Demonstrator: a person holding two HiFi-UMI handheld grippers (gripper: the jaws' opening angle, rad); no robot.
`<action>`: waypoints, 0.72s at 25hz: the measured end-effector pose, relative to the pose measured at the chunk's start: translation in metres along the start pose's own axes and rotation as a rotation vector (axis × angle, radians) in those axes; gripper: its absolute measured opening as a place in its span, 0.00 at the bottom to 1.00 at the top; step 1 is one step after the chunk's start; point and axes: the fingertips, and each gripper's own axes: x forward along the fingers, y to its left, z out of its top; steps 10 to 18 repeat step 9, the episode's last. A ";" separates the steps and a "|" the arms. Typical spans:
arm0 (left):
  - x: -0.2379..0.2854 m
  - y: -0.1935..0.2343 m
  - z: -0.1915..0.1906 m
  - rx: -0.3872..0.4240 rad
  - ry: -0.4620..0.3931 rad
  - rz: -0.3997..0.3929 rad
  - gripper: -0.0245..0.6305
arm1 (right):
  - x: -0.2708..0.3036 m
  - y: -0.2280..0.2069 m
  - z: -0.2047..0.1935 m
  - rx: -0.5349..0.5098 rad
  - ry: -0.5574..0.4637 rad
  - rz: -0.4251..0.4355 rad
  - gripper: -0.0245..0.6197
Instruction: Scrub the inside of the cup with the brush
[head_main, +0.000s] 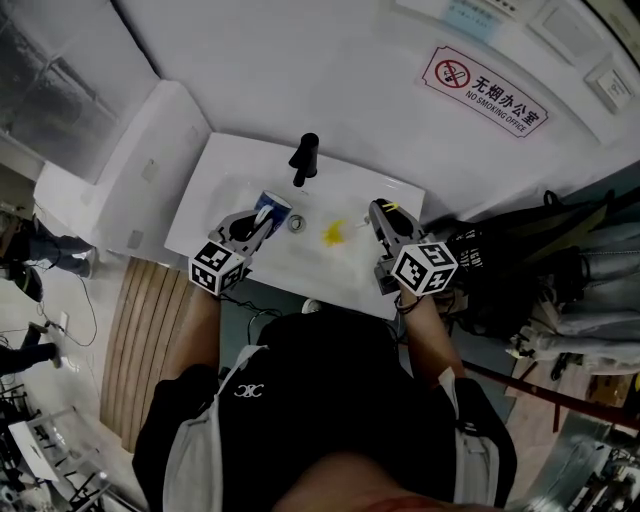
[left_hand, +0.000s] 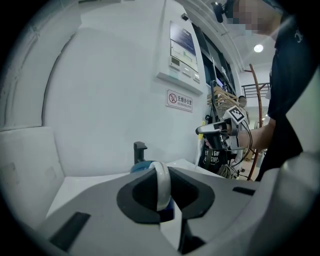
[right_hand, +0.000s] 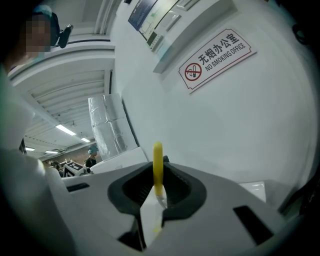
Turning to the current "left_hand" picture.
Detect black framed glass door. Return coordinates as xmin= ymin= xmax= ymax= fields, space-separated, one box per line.
xmin=197 ymin=24 xmax=241 ymax=91

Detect brown wooden coat stand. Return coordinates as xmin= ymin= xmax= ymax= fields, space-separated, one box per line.
xmin=246 ymin=63 xmax=264 ymax=181

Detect white wash basin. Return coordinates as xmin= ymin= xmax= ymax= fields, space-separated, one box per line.
xmin=46 ymin=159 xmax=223 ymax=218

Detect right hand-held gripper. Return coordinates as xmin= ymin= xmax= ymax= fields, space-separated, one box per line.
xmin=195 ymin=105 xmax=251 ymax=152

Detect black printed tote bag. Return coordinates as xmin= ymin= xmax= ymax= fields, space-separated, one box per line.
xmin=198 ymin=147 xmax=237 ymax=176

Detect row of wooden hangers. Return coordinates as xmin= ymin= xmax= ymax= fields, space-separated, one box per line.
xmin=206 ymin=86 xmax=240 ymax=107

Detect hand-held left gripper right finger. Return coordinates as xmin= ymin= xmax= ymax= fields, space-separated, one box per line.
xmin=167 ymin=166 xmax=216 ymax=223

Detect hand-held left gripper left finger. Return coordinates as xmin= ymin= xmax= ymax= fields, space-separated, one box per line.
xmin=116 ymin=169 xmax=161 ymax=225

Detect black faucet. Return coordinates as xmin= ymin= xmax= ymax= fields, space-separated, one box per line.
xmin=133 ymin=141 xmax=148 ymax=166

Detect black clothes rack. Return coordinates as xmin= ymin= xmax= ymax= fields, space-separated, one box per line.
xmin=209 ymin=79 xmax=227 ymax=126

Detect person's face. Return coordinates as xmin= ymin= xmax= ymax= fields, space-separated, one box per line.
xmin=226 ymin=0 xmax=285 ymax=36

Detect black head camera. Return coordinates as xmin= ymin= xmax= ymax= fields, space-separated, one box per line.
xmin=211 ymin=0 xmax=235 ymax=23

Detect person's black shirt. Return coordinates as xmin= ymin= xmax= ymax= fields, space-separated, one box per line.
xmin=254 ymin=14 xmax=320 ymax=182

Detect white floor plan notice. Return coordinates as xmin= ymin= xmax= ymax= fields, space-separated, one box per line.
xmin=170 ymin=39 xmax=198 ymax=72

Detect black balcony railing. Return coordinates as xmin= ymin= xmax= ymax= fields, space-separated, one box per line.
xmin=241 ymin=82 xmax=272 ymax=100

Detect red white no-smoking sign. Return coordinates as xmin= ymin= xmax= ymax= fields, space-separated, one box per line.
xmin=165 ymin=89 xmax=194 ymax=113

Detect person's right forearm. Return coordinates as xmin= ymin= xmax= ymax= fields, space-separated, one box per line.
xmin=246 ymin=119 xmax=277 ymax=152

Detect blue wall poster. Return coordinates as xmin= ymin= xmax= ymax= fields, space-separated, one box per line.
xmin=169 ymin=21 xmax=197 ymax=56

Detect yellow white toothbrush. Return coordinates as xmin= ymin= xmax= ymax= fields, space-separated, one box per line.
xmin=194 ymin=120 xmax=206 ymax=168

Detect blue cup with white handle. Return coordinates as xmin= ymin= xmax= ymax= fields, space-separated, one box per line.
xmin=129 ymin=161 xmax=175 ymax=221

